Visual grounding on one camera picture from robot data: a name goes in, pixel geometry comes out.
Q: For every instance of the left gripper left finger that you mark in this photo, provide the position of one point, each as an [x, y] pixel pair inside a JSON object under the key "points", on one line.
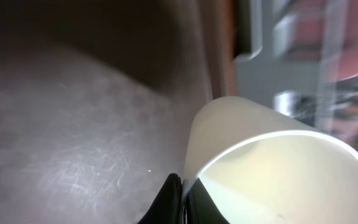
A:
{"points": [[166, 207]]}

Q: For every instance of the grey dishwasher rack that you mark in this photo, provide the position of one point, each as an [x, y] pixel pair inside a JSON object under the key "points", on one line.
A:
{"points": [[299, 83]]}

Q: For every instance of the white bowl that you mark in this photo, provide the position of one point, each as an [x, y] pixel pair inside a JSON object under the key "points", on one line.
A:
{"points": [[310, 30]]}

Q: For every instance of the dark brown serving tray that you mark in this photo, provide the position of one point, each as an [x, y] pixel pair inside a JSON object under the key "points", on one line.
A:
{"points": [[96, 103]]}

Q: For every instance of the pale green cup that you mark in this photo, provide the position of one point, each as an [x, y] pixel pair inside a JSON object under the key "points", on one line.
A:
{"points": [[260, 166]]}

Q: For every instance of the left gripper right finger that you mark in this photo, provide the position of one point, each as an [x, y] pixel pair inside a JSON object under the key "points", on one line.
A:
{"points": [[200, 208]]}

